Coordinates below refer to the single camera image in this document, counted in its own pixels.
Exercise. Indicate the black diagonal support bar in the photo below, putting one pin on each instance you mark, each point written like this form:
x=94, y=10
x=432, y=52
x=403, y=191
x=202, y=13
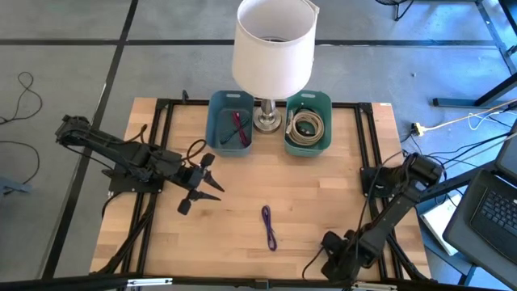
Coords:
x=436, y=189

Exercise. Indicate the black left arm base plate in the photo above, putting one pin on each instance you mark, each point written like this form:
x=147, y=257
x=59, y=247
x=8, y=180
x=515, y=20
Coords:
x=121, y=186

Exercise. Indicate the black rig crossbar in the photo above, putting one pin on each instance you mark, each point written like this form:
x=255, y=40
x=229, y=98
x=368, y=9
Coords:
x=60, y=283

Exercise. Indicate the black clamp post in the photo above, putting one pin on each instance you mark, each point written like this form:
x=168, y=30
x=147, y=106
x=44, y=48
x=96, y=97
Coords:
x=185, y=96

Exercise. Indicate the white box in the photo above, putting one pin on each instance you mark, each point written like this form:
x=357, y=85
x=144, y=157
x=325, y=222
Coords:
x=438, y=220

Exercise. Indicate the silver bracket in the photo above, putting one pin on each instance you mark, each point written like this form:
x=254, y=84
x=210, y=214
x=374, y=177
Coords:
x=375, y=287
x=149, y=282

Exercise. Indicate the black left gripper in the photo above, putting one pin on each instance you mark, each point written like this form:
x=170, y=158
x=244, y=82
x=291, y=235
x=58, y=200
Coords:
x=192, y=180

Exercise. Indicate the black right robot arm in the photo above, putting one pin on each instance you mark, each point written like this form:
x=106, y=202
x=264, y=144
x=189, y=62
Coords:
x=387, y=226

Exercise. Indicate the yellow power strip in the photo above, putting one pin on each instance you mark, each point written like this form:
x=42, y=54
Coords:
x=419, y=129

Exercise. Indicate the silver lamp base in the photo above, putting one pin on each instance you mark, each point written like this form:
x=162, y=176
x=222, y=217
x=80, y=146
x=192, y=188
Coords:
x=267, y=121

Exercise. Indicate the blue plastic bin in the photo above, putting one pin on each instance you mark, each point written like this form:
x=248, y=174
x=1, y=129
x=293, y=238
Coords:
x=214, y=133

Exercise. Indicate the green plastic bin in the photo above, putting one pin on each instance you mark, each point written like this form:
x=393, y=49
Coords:
x=307, y=150

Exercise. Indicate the black laptop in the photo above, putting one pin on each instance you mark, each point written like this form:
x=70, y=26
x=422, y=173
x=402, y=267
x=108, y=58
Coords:
x=501, y=210

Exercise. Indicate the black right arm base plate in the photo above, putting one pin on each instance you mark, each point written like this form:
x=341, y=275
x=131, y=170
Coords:
x=368, y=178

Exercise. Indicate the black desk leg frame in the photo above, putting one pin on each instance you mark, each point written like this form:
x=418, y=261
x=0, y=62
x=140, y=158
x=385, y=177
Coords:
x=497, y=91

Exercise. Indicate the small grey clamp block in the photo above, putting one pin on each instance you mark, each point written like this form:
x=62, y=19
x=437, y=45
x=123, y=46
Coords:
x=261, y=284

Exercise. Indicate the black aluminium table frame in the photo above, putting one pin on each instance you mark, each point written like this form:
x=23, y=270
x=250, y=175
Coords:
x=192, y=102

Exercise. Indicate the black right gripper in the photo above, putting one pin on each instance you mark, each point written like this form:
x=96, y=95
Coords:
x=341, y=258

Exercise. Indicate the black side table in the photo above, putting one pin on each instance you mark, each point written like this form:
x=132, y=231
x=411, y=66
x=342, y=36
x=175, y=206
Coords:
x=460, y=234

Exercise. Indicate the white lampshade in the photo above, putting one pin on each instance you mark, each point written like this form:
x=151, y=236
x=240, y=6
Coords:
x=274, y=68

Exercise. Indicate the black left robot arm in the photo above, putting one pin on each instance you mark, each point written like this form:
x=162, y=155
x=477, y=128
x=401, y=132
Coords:
x=101, y=143

